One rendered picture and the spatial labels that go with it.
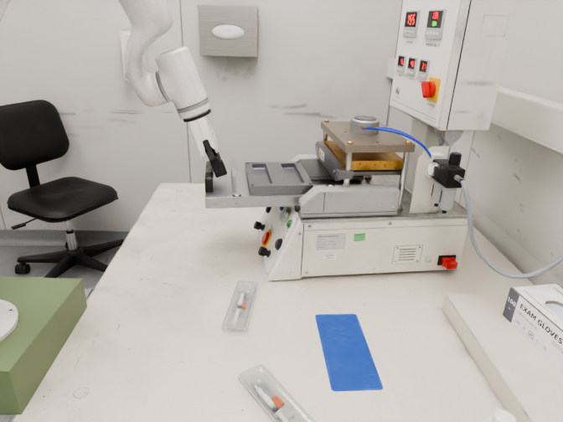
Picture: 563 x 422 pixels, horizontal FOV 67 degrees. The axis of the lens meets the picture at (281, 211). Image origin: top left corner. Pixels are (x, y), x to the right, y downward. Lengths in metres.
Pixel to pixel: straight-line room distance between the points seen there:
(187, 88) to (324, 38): 1.58
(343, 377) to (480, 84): 0.72
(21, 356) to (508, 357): 0.89
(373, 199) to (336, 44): 1.59
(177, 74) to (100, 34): 1.63
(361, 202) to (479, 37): 0.45
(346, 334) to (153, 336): 0.42
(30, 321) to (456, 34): 1.06
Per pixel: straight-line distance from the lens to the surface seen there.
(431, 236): 1.21
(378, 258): 1.18
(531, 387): 0.94
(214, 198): 1.09
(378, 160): 1.14
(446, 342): 1.04
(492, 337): 1.02
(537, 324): 1.02
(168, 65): 1.09
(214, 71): 2.58
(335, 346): 0.96
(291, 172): 1.24
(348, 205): 1.09
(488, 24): 1.12
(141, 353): 0.97
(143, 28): 1.04
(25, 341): 0.92
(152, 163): 2.76
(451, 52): 1.09
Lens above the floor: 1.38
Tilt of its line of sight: 24 degrees down
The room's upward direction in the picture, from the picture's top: 2 degrees clockwise
